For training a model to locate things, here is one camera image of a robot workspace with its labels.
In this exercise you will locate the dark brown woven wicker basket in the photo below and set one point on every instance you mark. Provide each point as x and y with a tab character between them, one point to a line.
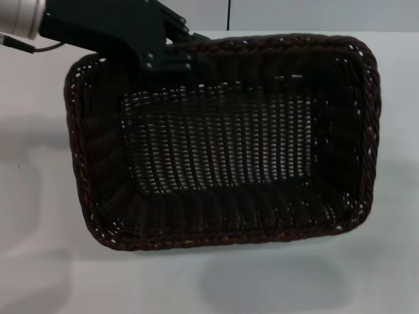
229	209

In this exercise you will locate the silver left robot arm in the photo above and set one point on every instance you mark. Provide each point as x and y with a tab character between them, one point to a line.
18	14

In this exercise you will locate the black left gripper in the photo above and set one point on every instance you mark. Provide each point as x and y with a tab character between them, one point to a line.
108	26

